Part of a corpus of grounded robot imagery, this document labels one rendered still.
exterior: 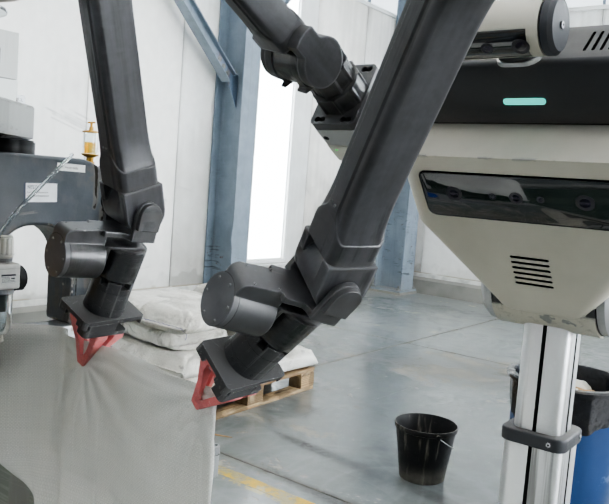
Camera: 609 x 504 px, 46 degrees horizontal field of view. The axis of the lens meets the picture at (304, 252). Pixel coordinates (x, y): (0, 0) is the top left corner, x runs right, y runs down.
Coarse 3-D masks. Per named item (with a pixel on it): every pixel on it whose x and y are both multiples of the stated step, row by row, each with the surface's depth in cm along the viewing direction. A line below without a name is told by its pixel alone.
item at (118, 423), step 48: (48, 336) 113; (0, 384) 112; (48, 384) 113; (96, 384) 103; (144, 384) 93; (192, 384) 87; (0, 432) 113; (48, 432) 114; (96, 432) 103; (144, 432) 93; (192, 432) 88; (48, 480) 110; (96, 480) 104; (144, 480) 93; (192, 480) 88
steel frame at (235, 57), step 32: (192, 0) 630; (224, 0) 688; (288, 0) 732; (224, 32) 693; (224, 64) 671; (256, 64) 684; (224, 96) 702; (256, 96) 689; (224, 128) 703; (224, 160) 704; (224, 192) 705; (224, 224) 706; (416, 224) 954; (224, 256) 708; (384, 256) 971; (384, 288) 948
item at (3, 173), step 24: (0, 168) 107; (24, 168) 110; (48, 168) 113; (96, 168) 120; (0, 192) 107; (72, 192) 117; (96, 192) 120; (0, 216) 107; (24, 216) 110; (48, 216) 114; (72, 216) 117; (96, 216) 121; (48, 288) 123; (72, 288) 119; (48, 312) 123
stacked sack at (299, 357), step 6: (294, 348) 464; (300, 348) 467; (288, 354) 453; (294, 354) 455; (300, 354) 458; (306, 354) 462; (312, 354) 467; (282, 360) 443; (288, 360) 447; (294, 360) 451; (300, 360) 456; (306, 360) 461; (312, 360) 466; (282, 366) 443; (288, 366) 448; (294, 366) 453; (300, 366) 458; (306, 366) 465
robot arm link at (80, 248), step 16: (144, 208) 93; (64, 224) 92; (80, 224) 94; (96, 224) 95; (112, 224) 98; (144, 224) 94; (48, 240) 93; (64, 240) 90; (80, 240) 92; (96, 240) 93; (144, 240) 96; (48, 256) 93; (64, 256) 90; (80, 256) 92; (96, 256) 93; (48, 272) 93; (64, 272) 91; (80, 272) 93; (96, 272) 94
